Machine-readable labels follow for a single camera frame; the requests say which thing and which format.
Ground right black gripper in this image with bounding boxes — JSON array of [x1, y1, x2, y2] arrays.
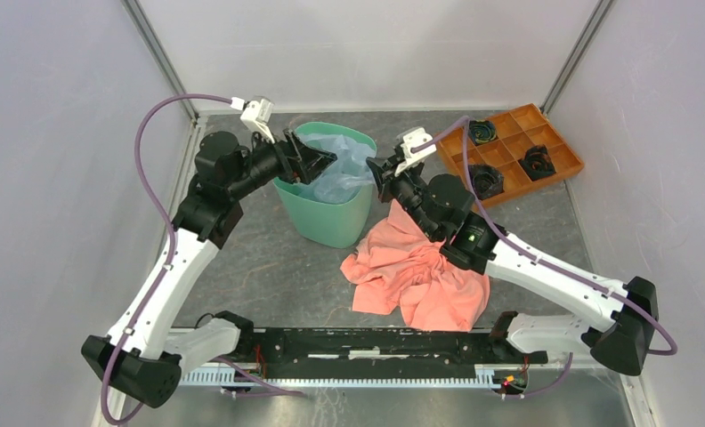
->
[[367, 155, 441, 241]]

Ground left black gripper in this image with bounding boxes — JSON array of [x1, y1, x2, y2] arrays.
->
[[228, 125, 338, 200]]

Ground light blue plastic trash bag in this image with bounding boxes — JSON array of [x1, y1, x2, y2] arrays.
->
[[298, 133, 377, 205]]

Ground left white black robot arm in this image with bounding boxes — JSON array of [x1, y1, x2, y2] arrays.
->
[[81, 130, 337, 408]]

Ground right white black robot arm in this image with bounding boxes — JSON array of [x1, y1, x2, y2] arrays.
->
[[366, 155, 659, 376]]

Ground green plastic trash bin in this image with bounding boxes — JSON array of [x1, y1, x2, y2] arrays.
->
[[273, 121, 377, 248]]

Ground salmon pink cloth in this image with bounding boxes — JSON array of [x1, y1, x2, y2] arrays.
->
[[340, 201, 490, 332]]

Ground black round part front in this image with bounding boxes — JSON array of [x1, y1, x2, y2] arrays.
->
[[468, 164, 504, 200]]

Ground black round part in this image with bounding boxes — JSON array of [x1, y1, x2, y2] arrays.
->
[[468, 164, 504, 200], [518, 145, 556, 181]]

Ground black coil with yellow-green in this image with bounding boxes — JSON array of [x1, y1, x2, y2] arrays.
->
[[467, 120, 498, 146]]

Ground orange compartment tray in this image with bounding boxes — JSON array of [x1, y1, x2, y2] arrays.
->
[[437, 104, 584, 208]]

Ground black round part right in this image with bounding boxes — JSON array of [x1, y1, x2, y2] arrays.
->
[[518, 145, 556, 181]]

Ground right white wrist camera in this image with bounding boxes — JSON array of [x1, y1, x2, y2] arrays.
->
[[395, 127, 437, 176]]

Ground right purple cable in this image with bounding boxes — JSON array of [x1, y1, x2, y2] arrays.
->
[[411, 115, 679, 358]]

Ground purple cable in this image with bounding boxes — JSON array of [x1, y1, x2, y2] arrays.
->
[[411, 115, 679, 358], [99, 93, 245, 427]]

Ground right aluminium frame post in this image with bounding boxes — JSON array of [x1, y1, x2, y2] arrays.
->
[[539, 0, 616, 115]]

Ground aluminium frame post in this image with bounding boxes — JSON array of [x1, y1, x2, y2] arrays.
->
[[539, 0, 616, 115], [121, 0, 187, 95]]

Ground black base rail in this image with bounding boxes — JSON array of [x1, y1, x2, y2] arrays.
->
[[196, 310, 549, 393]]

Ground left aluminium frame post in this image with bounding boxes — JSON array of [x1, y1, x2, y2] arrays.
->
[[121, 0, 187, 95]]

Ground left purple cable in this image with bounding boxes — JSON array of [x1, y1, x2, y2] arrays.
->
[[99, 93, 245, 427]]

